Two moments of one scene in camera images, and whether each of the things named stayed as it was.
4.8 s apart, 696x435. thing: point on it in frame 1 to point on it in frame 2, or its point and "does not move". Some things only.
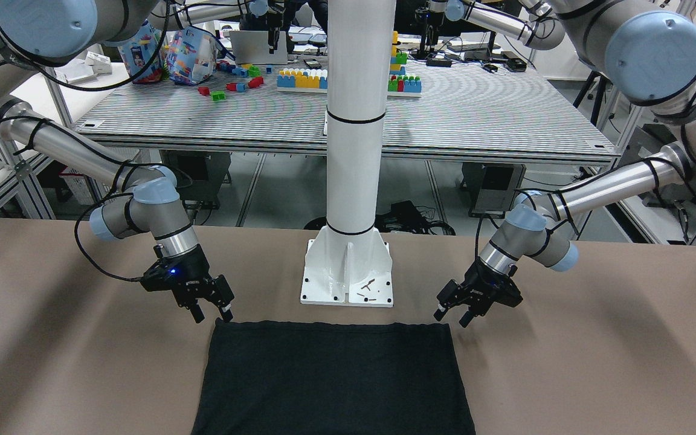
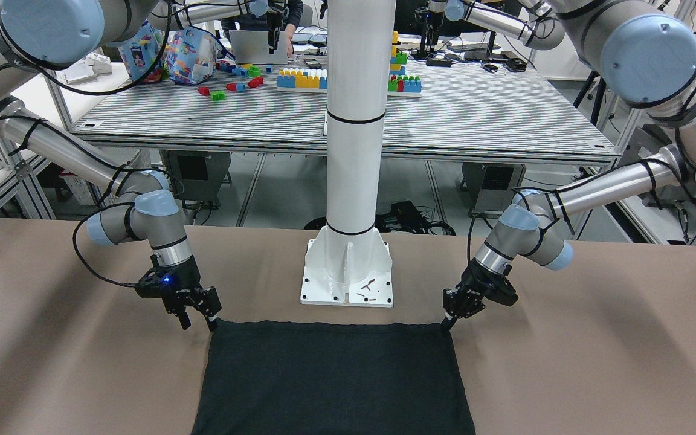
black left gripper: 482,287 does not move
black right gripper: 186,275 to 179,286
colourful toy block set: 315,80 does not move
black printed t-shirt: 332,379 does not move
